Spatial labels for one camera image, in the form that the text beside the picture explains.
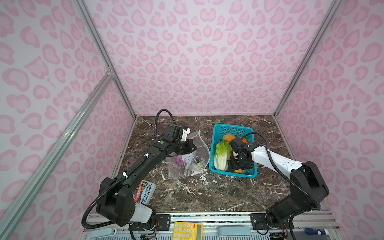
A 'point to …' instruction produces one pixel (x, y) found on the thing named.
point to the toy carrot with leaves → (244, 140)
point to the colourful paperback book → (144, 192)
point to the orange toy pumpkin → (199, 163)
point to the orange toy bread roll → (229, 137)
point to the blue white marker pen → (319, 231)
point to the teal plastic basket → (219, 130)
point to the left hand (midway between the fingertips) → (198, 145)
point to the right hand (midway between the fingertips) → (237, 166)
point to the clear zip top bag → (190, 164)
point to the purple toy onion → (179, 161)
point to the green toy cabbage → (223, 149)
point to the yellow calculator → (187, 231)
